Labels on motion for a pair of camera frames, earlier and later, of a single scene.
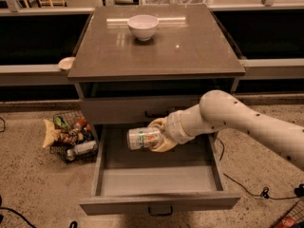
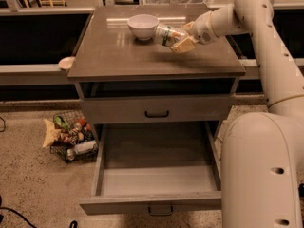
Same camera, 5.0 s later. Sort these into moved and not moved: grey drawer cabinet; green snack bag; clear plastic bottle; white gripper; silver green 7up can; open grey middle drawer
Moved: silver green 7up can; white gripper
Not moved: green snack bag; clear plastic bottle; grey drawer cabinet; open grey middle drawer
